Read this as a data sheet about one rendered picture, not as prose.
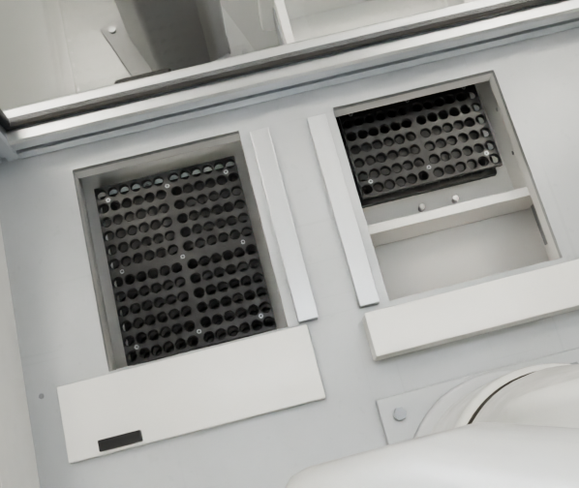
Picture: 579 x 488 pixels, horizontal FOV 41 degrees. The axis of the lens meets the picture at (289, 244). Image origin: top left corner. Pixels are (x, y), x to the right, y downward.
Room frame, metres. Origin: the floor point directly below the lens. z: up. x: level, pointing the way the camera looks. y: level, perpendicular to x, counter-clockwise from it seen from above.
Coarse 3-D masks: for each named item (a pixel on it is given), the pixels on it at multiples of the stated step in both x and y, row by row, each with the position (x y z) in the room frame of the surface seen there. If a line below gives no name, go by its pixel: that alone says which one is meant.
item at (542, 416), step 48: (480, 384) 0.07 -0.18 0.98; (528, 384) 0.05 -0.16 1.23; (576, 384) 0.04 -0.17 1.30; (384, 432) 0.04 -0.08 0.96; (432, 432) 0.03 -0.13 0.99; (480, 432) 0.01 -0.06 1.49; (528, 432) 0.01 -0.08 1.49; (576, 432) 0.01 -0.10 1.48; (336, 480) 0.00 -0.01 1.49; (384, 480) 0.00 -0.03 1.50; (432, 480) -0.01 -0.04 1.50; (480, 480) -0.01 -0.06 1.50; (528, 480) -0.01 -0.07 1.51; (576, 480) -0.01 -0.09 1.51
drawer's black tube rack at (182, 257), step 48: (144, 192) 0.34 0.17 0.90; (192, 192) 0.34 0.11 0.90; (240, 192) 0.35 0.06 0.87; (144, 240) 0.29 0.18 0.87; (192, 240) 0.28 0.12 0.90; (240, 240) 0.27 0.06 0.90; (144, 288) 0.23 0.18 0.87; (192, 288) 0.22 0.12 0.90; (240, 288) 0.21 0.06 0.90; (144, 336) 0.17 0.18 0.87; (192, 336) 0.16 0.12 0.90; (240, 336) 0.16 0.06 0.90
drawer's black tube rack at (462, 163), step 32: (448, 96) 0.44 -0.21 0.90; (352, 128) 0.41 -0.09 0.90; (384, 128) 0.42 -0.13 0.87; (416, 128) 0.40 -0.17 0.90; (448, 128) 0.41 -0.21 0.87; (480, 128) 0.39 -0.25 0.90; (352, 160) 0.36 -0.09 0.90; (384, 160) 0.37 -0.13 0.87; (416, 160) 0.36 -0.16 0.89; (448, 160) 0.35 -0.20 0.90; (480, 160) 0.36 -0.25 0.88; (384, 192) 0.32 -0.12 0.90; (416, 192) 0.33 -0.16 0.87
